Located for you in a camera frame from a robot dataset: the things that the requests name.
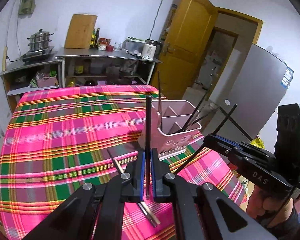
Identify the right hand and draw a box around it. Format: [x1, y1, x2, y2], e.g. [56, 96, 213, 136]
[246, 185, 294, 228]

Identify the white electric kettle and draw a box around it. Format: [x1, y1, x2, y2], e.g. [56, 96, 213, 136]
[141, 39, 163, 60]

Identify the metal kitchen counter shelf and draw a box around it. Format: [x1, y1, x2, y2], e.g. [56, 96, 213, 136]
[55, 47, 162, 84]

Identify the pink plaid tablecloth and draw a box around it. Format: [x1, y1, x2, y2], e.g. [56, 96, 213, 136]
[0, 84, 248, 240]

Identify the stainless steel steamer pot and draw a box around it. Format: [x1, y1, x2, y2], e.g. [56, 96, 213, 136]
[27, 29, 53, 52]

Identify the pink plastic utensil basket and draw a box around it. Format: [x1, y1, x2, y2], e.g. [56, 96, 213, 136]
[151, 99, 202, 160]

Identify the pink storage basket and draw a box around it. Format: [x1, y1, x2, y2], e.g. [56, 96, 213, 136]
[36, 74, 57, 88]

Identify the yellow wooden door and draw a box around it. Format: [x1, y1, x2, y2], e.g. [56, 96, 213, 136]
[151, 0, 218, 100]

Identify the dark oil bottle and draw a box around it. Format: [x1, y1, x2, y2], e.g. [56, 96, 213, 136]
[94, 28, 100, 48]

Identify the red lidded jar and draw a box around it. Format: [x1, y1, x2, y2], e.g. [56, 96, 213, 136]
[97, 38, 114, 51]

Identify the black chopstick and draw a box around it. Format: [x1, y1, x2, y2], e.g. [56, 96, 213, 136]
[145, 95, 152, 199]
[185, 103, 219, 131]
[173, 104, 238, 175]
[181, 92, 207, 132]
[107, 150, 161, 228]
[157, 70, 162, 130]

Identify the black induction cooker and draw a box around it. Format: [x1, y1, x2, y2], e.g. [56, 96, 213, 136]
[20, 46, 54, 63]

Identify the grey plastic container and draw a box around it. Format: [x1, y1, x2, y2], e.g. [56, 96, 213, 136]
[122, 37, 145, 54]

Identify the low metal side shelf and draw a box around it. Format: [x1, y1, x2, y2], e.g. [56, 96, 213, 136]
[0, 56, 63, 112]

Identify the silver refrigerator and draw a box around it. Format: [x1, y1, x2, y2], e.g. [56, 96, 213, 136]
[203, 44, 294, 142]

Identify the wooden cutting board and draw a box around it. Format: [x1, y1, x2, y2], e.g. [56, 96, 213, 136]
[64, 14, 97, 49]

